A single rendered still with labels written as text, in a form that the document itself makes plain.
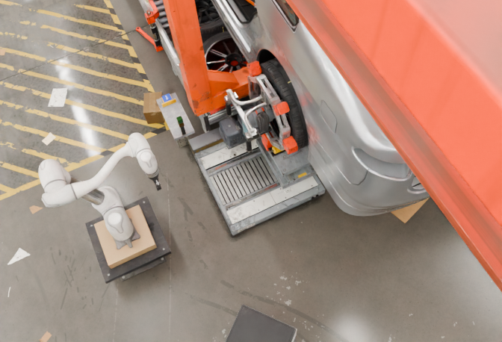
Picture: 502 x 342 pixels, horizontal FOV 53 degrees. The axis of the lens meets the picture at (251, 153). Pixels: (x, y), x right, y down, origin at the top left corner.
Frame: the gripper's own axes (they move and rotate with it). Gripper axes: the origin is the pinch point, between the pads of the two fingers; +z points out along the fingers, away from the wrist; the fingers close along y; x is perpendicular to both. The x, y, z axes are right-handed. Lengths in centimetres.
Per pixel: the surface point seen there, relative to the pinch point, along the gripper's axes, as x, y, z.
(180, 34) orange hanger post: 54, -49, -72
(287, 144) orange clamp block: 87, 28, -18
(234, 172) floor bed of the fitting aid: 65, -17, 69
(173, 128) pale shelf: 35, -56, 26
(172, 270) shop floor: -18, 31, 72
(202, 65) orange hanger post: 65, -49, -37
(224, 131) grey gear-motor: 69, -35, 30
